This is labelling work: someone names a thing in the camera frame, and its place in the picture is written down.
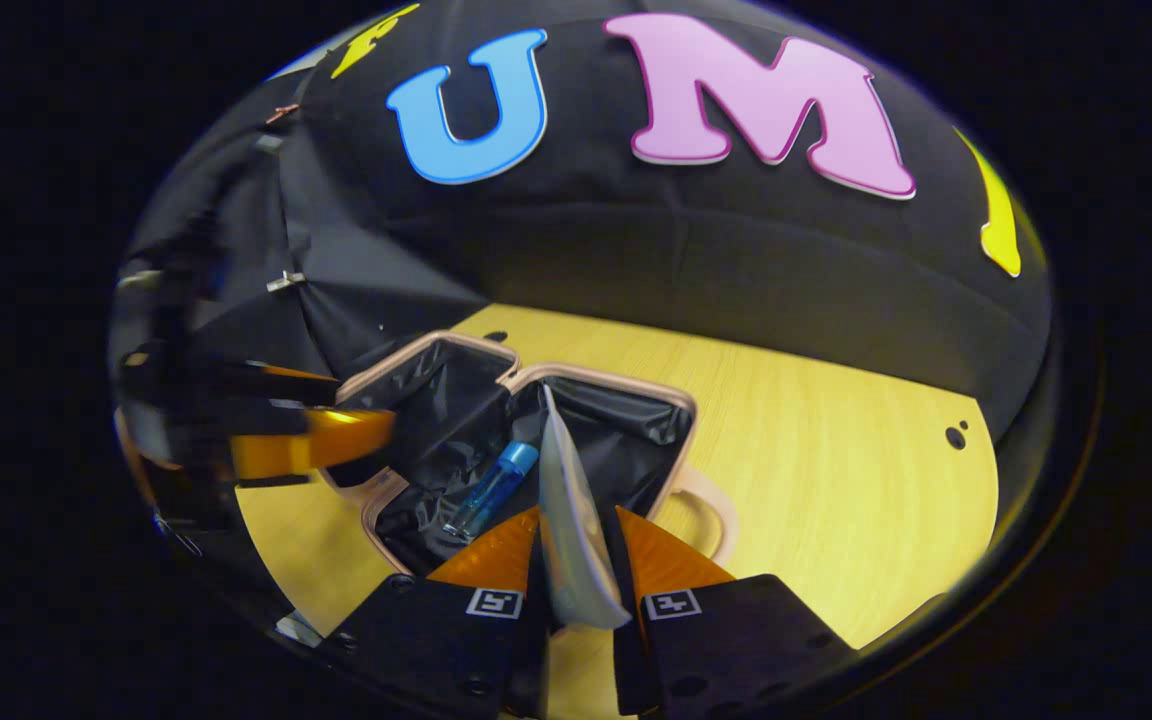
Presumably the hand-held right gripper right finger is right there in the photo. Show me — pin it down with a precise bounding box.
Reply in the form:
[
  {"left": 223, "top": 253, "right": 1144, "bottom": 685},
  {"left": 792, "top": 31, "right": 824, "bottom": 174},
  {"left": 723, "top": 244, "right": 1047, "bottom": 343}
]
[{"left": 614, "top": 505, "right": 857, "bottom": 716}]

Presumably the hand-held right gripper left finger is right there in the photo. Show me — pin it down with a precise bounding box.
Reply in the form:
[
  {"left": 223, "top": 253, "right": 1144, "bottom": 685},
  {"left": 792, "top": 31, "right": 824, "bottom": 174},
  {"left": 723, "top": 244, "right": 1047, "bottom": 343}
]
[{"left": 321, "top": 505, "right": 549, "bottom": 720}]

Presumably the blue perfume bottle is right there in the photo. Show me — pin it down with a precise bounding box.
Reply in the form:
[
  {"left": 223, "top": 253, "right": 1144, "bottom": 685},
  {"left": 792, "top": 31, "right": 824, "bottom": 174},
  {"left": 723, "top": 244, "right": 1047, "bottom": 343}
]
[{"left": 441, "top": 442, "right": 540, "bottom": 543}]

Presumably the blue white cosmetic tube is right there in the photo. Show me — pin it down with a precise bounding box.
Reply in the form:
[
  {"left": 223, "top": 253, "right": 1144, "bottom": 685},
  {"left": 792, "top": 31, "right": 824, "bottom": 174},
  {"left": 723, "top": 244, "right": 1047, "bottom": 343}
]
[{"left": 536, "top": 385, "right": 634, "bottom": 631}]

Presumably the pink suitcase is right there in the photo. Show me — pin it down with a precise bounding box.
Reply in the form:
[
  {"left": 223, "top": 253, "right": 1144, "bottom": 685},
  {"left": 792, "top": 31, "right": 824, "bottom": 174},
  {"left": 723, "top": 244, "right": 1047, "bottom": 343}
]
[{"left": 321, "top": 330, "right": 740, "bottom": 581}]

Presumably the black backdrop cloth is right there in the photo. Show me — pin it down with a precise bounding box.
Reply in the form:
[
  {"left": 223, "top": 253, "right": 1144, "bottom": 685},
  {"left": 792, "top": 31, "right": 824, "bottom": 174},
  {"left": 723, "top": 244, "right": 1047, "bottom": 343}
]
[{"left": 111, "top": 0, "right": 1052, "bottom": 441}]

